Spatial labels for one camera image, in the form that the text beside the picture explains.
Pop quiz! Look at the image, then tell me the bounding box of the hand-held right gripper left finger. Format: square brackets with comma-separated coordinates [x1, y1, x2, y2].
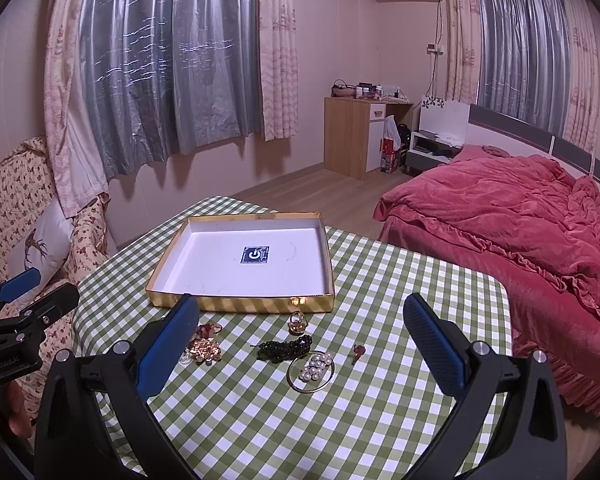
[34, 294, 201, 480]

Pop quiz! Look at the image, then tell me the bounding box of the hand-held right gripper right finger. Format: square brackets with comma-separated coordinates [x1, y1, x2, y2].
[402, 292, 568, 480]

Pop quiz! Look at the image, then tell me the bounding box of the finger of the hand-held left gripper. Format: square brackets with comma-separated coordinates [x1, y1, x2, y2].
[0, 282, 81, 335]
[0, 267, 42, 322]

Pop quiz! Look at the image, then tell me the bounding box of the gold cluster brooch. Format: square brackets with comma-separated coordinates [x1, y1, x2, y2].
[187, 337, 223, 365]

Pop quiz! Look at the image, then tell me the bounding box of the gold striped shallow box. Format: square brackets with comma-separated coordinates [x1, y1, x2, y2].
[146, 212, 336, 314]

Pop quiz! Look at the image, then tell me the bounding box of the black beaded hair clip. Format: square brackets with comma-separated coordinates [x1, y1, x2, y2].
[250, 335, 313, 361]

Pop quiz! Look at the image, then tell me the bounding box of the pearl cluster hair clip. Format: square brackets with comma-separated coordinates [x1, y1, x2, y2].
[297, 353, 332, 382]

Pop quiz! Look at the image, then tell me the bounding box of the thin gold hoop bangle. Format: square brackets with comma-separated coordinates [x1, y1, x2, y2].
[286, 351, 337, 392]

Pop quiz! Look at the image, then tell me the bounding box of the person's left hand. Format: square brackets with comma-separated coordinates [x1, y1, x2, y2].
[0, 381, 36, 442]

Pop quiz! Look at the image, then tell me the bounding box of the white deer print pillow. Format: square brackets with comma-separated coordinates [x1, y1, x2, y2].
[6, 199, 76, 306]

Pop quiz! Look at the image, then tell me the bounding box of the floral covered sofa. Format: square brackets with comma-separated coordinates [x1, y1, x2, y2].
[0, 136, 118, 411]

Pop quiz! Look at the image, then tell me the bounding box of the green checked tablecloth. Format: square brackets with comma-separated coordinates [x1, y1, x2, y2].
[72, 196, 513, 480]

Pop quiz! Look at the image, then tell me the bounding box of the red ruffled blanket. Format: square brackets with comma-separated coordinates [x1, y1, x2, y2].
[372, 143, 600, 419]

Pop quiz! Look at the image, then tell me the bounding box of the floral pink curtain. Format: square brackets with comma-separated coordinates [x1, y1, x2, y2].
[257, 0, 300, 142]
[44, 0, 112, 219]
[560, 0, 600, 154]
[442, 0, 483, 106]

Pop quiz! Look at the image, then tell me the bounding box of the white grey nightstand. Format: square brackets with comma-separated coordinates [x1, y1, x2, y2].
[405, 130, 465, 177]

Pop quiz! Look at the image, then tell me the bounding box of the red paper bag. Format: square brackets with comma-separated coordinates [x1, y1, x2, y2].
[379, 138, 404, 175]

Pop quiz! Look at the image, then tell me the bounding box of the white plastic bag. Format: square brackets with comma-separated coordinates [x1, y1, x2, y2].
[382, 115, 404, 143]

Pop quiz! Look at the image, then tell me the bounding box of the wooden cabinet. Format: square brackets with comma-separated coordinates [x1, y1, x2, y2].
[324, 96, 414, 181]

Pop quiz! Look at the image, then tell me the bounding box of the white and grey headboard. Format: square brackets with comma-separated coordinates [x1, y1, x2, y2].
[418, 97, 600, 194]

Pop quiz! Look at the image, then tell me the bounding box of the shiny grey curtain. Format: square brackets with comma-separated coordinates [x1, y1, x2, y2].
[79, 0, 267, 179]
[472, 0, 581, 137]

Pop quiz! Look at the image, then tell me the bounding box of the air conditioner cable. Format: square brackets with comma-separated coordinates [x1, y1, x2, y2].
[430, 0, 445, 98]

